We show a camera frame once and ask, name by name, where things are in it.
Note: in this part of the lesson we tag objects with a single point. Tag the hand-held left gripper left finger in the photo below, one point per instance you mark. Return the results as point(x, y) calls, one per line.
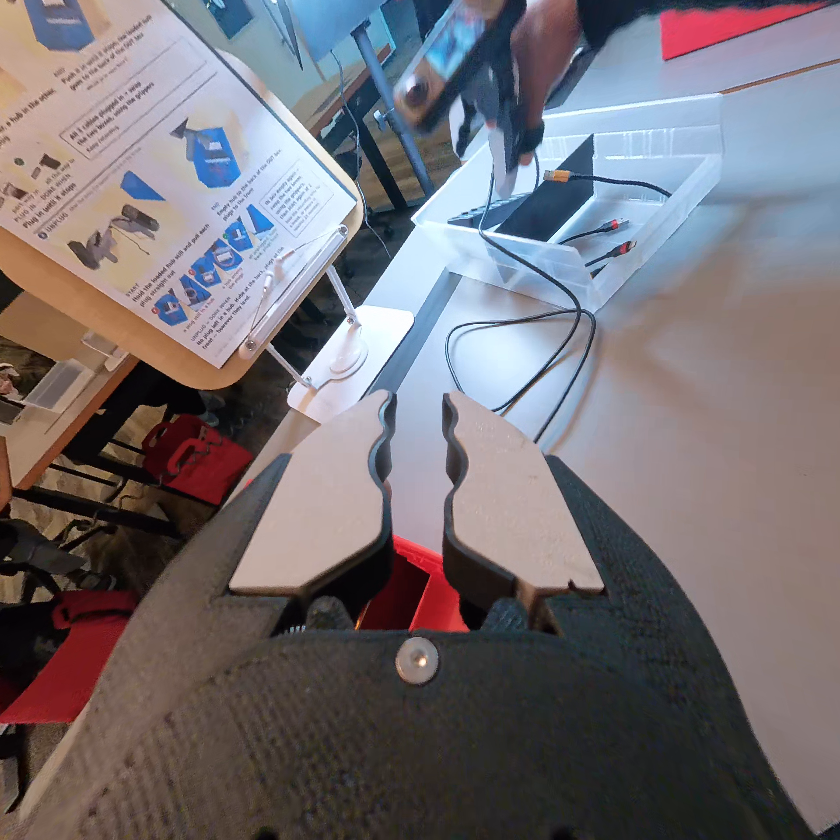
point(315, 512)

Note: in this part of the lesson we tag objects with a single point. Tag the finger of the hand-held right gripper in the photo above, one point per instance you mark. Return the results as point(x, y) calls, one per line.
point(464, 131)
point(506, 161)

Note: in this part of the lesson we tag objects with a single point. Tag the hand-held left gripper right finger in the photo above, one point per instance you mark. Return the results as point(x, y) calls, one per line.
point(518, 512)

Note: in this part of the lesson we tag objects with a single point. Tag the grey multi-port usb hub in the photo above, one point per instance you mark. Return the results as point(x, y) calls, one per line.
point(479, 213)

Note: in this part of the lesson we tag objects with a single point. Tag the clear plastic bin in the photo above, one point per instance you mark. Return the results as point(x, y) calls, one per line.
point(525, 275)

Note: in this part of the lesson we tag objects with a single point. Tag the person's right forearm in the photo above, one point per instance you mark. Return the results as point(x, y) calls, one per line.
point(623, 16)

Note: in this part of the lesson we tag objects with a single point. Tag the person's right hand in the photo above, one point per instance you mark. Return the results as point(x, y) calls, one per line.
point(544, 52)

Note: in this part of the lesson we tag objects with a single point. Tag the grey metal pole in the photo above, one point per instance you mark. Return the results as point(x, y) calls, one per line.
point(410, 164)

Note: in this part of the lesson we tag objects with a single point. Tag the red bag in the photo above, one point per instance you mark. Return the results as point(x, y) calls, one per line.
point(65, 656)
point(210, 466)

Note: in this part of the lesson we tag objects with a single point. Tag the white metal stand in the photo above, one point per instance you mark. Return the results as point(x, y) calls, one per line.
point(374, 341)

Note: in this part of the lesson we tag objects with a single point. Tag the clear page holder bar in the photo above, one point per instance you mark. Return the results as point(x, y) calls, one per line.
point(295, 289)

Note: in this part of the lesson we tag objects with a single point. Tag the printed instruction sheet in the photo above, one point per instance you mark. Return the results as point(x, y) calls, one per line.
point(164, 164)

